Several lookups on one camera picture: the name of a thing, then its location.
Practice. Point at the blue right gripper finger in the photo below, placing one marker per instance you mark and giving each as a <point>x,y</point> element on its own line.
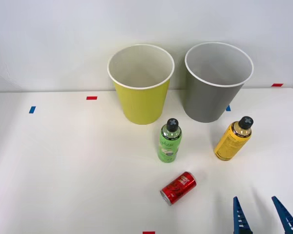
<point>289,220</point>
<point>239,221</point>

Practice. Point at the yellow label plastic bottle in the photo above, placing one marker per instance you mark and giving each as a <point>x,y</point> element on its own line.
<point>232,143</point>

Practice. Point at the red drink can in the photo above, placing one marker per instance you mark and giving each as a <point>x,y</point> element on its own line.
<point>178,187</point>

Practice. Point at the green label plastic bottle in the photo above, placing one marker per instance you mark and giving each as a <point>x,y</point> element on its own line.
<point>169,146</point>

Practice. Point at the grey plastic bin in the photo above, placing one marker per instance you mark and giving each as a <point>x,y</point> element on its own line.
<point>207,102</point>

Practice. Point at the yellow-green plastic bin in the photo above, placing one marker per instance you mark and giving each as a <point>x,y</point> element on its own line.
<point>141,104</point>

